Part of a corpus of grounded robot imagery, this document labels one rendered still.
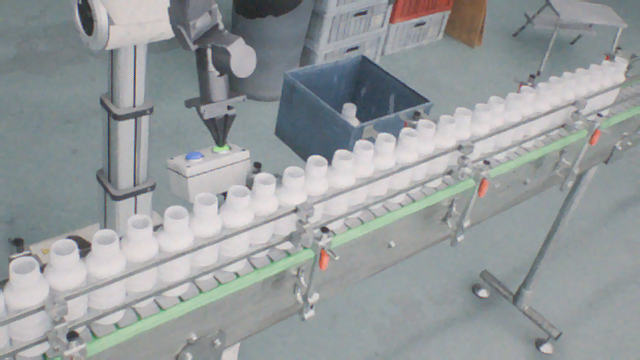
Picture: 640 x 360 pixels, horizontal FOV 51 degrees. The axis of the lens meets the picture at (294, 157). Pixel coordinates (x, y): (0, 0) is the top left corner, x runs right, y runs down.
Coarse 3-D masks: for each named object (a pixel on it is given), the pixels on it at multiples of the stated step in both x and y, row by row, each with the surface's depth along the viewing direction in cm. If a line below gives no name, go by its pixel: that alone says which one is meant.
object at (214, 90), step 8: (200, 72) 123; (208, 72) 122; (216, 72) 122; (200, 80) 123; (208, 80) 122; (216, 80) 122; (224, 80) 123; (200, 88) 124; (208, 88) 123; (216, 88) 123; (224, 88) 124; (200, 96) 125; (208, 96) 123; (216, 96) 123; (224, 96) 124; (232, 96) 126; (240, 96) 126; (192, 104) 123; (200, 104) 122; (208, 104) 122; (216, 104) 123; (200, 112) 122
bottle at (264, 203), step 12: (264, 180) 118; (252, 192) 117; (264, 192) 115; (252, 204) 116; (264, 204) 116; (276, 204) 118; (264, 216) 117; (264, 228) 119; (252, 240) 120; (264, 240) 121; (264, 252) 123
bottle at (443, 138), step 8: (440, 120) 142; (448, 120) 144; (456, 120) 142; (440, 128) 142; (448, 128) 141; (440, 136) 143; (448, 136) 142; (440, 144) 142; (448, 144) 143; (432, 152) 144; (432, 160) 145; (440, 160) 145; (448, 160) 146; (432, 168) 146; (440, 168) 146; (432, 184) 149
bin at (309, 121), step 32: (320, 64) 200; (352, 64) 209; (288, 96) 194; (320, 96) 209; (352, 96) 218; (384, 96) 207; (416, 96) 196; (288, 128) 199; (320, 128) 186; (352, 128) 175; (384, 128) 184
